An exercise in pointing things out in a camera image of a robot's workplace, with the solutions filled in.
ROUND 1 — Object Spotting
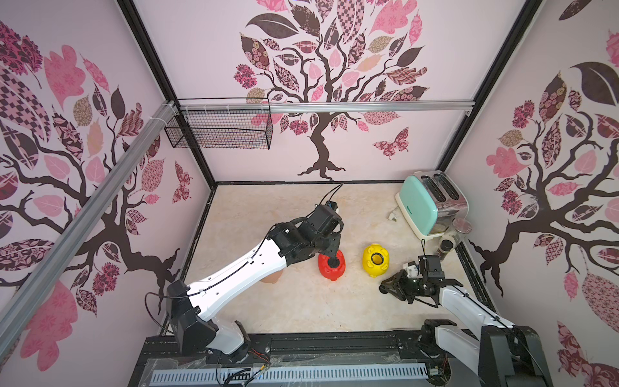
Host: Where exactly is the aluminium rail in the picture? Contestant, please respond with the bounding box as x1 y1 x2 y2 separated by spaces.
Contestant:
1 102 178 356
270 100 475 114

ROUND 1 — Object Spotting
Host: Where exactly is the white slotted cable duct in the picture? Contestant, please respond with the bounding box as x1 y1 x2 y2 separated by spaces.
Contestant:
147 364 429 386

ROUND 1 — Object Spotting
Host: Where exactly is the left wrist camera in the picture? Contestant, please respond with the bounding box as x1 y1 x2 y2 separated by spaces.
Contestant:
308 205 344 235

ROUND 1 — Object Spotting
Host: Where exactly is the yellow piggy bank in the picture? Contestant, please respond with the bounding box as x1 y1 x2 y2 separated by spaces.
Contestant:
362 243 389 278

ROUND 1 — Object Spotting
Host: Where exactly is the red piggy bank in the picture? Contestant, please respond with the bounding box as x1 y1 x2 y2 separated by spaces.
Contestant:
318 250 346 282

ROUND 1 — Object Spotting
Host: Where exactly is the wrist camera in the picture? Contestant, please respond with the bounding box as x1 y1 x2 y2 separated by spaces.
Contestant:
308 205 344 235
405 255 445 281

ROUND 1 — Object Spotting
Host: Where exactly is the mint green toaster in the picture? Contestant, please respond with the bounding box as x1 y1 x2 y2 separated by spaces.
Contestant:
395 170 469 240

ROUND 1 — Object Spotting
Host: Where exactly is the aluminium rail left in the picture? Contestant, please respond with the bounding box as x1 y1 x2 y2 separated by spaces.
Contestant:
1 102 178 356

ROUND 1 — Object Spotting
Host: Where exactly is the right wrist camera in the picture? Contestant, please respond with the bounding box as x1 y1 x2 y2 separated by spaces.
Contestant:
405 255 445 281

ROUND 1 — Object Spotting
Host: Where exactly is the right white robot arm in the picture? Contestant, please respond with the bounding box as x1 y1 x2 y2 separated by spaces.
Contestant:
379 269 553 386

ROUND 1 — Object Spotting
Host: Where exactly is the black wire basket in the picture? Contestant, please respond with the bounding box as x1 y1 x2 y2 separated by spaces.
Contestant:
164 97 274 150

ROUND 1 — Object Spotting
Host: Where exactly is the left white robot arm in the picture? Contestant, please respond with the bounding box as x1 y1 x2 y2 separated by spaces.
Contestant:
165 221 343 359

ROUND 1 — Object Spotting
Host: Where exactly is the black plug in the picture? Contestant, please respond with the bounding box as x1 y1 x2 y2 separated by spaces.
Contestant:
327 257 340 269

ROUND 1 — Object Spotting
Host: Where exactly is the peach piggy bank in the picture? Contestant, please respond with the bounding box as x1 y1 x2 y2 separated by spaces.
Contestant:
261 270 283 284

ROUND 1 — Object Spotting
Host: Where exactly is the aluminium rail back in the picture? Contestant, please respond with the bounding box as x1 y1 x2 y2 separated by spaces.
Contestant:
270 100 475 114

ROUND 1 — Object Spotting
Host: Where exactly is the glass spice jar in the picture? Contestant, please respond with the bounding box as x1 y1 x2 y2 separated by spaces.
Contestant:
437 218 472 261

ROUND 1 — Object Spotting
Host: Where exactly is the black base frame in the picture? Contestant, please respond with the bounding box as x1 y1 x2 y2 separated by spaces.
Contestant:
129 329 483 386

